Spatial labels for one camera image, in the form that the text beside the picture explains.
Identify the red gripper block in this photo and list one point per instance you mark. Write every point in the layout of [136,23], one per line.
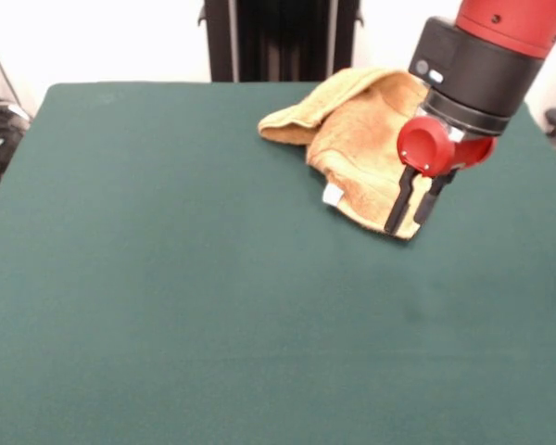
[426,146]

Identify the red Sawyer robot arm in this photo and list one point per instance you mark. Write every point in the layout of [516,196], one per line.
[486,60]

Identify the tan terry towel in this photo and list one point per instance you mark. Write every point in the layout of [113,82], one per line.
[352,148]

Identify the dark green table cloth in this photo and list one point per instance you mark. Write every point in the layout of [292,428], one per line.
[167,301]

